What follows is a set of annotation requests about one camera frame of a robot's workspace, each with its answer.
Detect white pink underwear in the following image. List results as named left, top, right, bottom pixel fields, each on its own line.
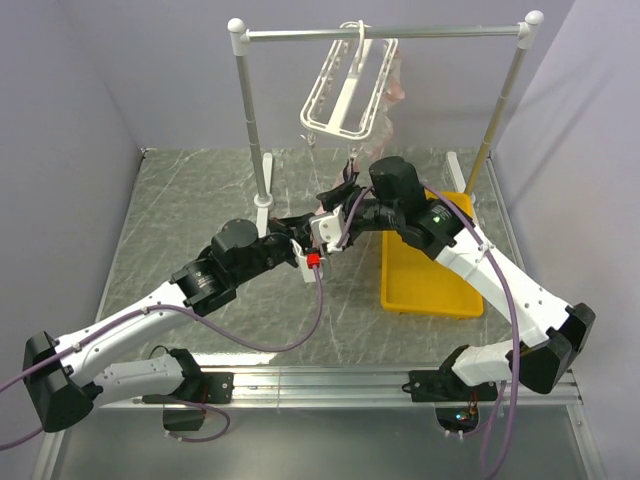
left=361, top=51, right=405, bottom=161

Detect white near-corner hanger clip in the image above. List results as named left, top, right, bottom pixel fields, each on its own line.
left=301, top=131, right=316, bottom=149

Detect white plastic clip hanger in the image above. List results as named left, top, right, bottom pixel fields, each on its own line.
left=299, top=20, right=399, bottom=142

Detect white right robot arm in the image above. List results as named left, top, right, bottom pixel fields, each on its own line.
left=317, top=156, right=596, bottom=400

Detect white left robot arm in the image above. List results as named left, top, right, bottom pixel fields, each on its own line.
left=21, top=215, right=321, bottom=433

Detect yellow plastic tray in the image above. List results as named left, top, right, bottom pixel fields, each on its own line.
left=379, top=191, right=485, bottom=319

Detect white metal clothes rack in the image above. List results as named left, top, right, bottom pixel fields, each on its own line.
left=227, top=10, right=544, bottom=236

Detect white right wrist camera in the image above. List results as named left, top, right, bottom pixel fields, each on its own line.
left=309, top=205, right=345, bottom=253

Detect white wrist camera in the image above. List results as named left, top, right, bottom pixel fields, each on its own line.
left=309, top=205, right=345, bottom=253
left=291, top=240, right=331, bottom=283

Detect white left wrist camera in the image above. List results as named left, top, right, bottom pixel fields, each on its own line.
left=291, top=240, right=331, bottom=283

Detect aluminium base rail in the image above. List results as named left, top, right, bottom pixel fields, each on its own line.
left=29, top=363, right=606, bottom=480

